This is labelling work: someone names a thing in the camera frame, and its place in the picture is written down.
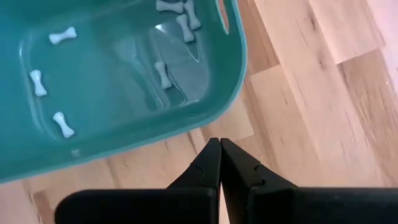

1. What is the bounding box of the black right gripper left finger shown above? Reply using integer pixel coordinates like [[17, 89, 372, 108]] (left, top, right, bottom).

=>
[[54, 138, 222, 224]]

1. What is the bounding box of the white plastic bone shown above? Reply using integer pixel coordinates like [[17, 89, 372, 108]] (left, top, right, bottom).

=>
[[49, 26, 78, 45], [175, 14, 196, 44], [29, 69, 48, 98], [155, 0, 185, 14], [154, 60, 173, 90], [52, 111, 75, 139], [183, 0, 202, 31]]

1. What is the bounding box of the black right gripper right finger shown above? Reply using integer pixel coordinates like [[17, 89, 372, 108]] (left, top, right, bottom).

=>
[[220, 138, 398, 224]]

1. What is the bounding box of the green plastic bin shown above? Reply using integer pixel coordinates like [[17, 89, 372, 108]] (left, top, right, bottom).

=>
[[0, 0, 249, 185]]

